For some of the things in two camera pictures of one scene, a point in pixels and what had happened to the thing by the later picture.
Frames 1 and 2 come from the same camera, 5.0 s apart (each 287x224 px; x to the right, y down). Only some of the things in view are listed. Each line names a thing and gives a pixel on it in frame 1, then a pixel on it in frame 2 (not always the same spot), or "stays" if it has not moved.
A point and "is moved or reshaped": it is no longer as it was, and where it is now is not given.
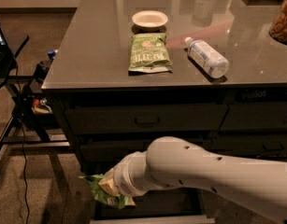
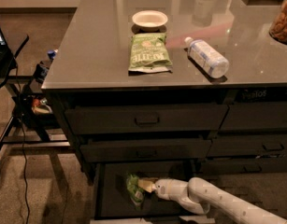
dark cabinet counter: (132, 65) stays
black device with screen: (40, 72) stays
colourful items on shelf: (39, 105) stays
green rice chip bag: (120, 201) is moved or reshaped
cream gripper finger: (107, 185) to (146, 184)
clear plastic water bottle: (210, 60) stays
